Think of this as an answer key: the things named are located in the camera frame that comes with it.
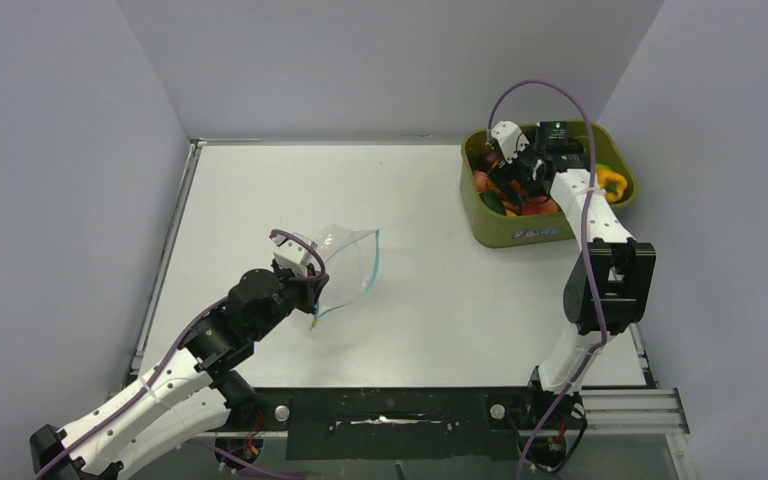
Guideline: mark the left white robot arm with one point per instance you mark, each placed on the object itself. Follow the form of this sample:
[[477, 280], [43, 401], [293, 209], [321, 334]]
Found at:
[[192, 389]]

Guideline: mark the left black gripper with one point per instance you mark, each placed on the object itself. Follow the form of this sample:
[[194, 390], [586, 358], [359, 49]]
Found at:
[[310, 285]]

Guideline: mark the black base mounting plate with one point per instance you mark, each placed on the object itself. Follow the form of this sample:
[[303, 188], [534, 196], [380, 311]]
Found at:
[[405, 424]]

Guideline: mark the yellow toy bell pepper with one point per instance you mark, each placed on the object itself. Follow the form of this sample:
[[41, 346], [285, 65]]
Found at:
[[613, 184]]

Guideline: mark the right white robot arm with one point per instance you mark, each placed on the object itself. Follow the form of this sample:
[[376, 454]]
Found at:
[[609, 284]]

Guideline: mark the toy peach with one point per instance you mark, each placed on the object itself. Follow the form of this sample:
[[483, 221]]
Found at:
[[539, 206]]

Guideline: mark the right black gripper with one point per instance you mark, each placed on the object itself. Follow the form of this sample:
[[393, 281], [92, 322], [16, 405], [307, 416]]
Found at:
[[504, 174]]

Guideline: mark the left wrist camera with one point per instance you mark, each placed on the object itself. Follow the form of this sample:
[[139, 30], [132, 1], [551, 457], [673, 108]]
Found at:
[[296, 256]]

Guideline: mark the olive green plastic bin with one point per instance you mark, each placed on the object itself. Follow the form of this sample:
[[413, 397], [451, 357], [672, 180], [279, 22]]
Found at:
[[494, 230]]

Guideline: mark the clear zip top bag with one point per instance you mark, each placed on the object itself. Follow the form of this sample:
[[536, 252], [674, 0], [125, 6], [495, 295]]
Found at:
[[351, 259]]

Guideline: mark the purple toy onion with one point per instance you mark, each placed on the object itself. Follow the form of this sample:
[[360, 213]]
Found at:
[[489, 160]]

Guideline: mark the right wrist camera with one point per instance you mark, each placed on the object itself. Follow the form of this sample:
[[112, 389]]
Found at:
[[510, 139]]

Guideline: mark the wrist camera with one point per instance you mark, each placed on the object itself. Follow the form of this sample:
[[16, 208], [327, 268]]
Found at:
[[296, 256], [510, 139]]

